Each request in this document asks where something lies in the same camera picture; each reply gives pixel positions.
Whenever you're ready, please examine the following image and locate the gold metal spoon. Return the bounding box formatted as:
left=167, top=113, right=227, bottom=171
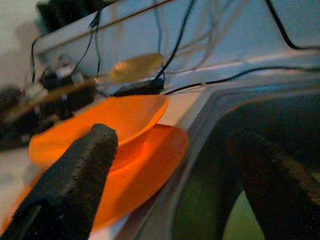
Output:
left=4, top=52, right=165, bottom=121

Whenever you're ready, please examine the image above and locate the green plastic plate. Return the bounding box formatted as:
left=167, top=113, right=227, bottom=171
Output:
left=174, top=172, right=266, bottom=240

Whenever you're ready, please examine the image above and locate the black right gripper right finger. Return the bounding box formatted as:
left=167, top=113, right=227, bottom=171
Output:
left=226, top=127, right=320, bottom=240

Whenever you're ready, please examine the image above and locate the long black counter cable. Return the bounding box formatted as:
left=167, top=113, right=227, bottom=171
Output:
left=163, top=65, right=320, bottom=96

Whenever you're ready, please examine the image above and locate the slim black power adapter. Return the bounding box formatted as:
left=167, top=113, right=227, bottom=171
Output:
left=112, top=77, right=166, bottom=98

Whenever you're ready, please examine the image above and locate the orange plastic plate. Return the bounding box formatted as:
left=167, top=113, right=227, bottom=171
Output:
left=0, top=124, right=190, bottom=230

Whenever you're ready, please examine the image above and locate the stainless steel sink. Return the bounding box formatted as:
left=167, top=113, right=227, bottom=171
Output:
left=129, top=82, right=320, bottom=240

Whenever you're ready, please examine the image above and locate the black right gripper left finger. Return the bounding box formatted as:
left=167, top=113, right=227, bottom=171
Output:
left=0, top=123, right=119, bottom=240

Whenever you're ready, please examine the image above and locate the orange plastic bowl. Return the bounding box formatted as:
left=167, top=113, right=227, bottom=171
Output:
left=28, top=94, right=170, bottom=167

